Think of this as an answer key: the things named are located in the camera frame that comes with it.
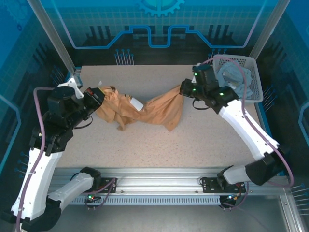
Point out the orange t-shirt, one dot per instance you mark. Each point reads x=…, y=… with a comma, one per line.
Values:
x=164, y=108

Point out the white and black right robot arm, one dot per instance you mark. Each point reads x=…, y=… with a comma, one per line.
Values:
x=241, y=125

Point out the light blue t-shirt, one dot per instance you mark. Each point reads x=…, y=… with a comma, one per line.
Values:
x=231, y=77

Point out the pale perforated plastic basket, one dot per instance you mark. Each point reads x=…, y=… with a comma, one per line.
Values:
x=257, y=79

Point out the aluminium frame post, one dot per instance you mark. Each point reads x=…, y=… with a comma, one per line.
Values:
x=270, y=24
x=62, y=48

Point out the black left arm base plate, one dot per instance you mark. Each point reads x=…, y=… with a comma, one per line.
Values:
x=108, y=184

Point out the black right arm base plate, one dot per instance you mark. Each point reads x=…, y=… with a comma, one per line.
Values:
x=210, y=184

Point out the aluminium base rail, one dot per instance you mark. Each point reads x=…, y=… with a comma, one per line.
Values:
x=157, y=181

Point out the aluminium lower frame bar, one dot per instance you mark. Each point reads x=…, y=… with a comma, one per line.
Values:
x=290, y=212

